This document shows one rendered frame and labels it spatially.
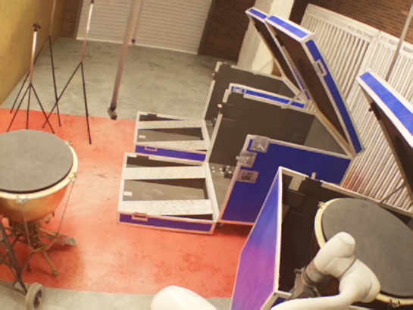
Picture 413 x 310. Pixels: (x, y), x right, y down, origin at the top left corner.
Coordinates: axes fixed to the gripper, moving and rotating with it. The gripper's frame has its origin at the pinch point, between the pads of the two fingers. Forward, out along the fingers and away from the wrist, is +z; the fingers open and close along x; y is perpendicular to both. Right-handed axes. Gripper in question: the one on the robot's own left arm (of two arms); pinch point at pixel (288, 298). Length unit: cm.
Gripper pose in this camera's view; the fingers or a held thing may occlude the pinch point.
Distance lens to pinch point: 142.6
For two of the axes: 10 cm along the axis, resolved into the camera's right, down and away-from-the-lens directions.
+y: -8.9, -4.5, -0.4
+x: -1.9, 4.7, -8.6
